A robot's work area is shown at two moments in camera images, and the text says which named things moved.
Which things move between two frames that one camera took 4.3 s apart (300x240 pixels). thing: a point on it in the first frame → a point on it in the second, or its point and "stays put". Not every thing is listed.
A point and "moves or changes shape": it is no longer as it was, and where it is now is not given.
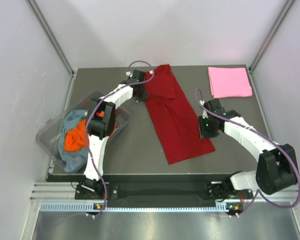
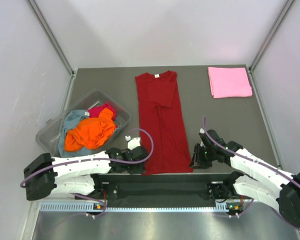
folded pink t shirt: [226, 82] stays put
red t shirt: [176, 118] moves or changes shape
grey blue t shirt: [75, 160] stays put
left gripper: [143, 96] → [140, 169]
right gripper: [203, 133] → [195, 160]
